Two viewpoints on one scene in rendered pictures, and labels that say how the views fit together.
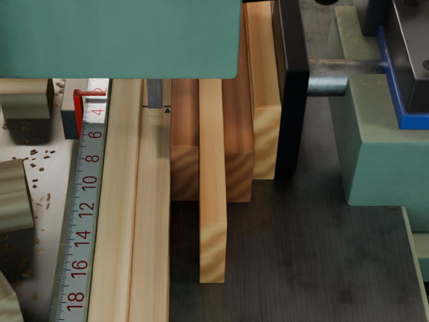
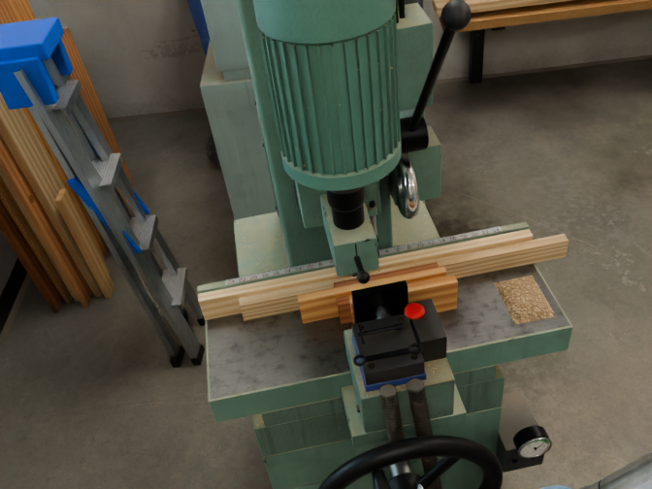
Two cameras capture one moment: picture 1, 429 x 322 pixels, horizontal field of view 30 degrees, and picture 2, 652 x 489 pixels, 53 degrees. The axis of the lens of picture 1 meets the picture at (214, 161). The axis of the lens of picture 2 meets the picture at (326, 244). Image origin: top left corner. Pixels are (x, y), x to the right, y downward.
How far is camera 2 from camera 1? 94 cm
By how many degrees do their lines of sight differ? 60
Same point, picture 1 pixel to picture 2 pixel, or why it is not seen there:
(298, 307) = (296, 344)
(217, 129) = (342, 291)
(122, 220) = (299, 278)
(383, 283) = (310, 367)
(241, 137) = (344, 301)
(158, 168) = (329, 284)
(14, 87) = not seen: hidden behind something
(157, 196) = (316, 287)
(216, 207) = (305, 297)
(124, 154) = (327, 273)
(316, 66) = (381, 310)
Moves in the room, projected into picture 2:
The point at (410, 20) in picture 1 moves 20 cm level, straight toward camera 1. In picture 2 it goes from (388, 320) to (260, 314)
